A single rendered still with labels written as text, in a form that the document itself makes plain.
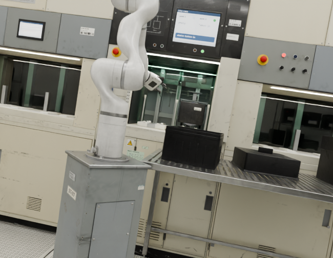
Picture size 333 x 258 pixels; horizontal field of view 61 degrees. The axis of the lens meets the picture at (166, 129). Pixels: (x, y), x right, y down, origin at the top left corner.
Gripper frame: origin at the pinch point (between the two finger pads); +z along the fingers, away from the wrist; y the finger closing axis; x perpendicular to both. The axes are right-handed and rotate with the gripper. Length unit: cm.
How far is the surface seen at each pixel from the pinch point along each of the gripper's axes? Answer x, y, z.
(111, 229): -92, -18, -40
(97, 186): -80, -9, -53
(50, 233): -53, -121, -4
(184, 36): 21.9, 29.5, -3.0
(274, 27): 8, 76, 28
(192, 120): 8, -13, 58
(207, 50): 9.8, 35.9, 8.8
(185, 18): 30.6, 36.2, -6.8
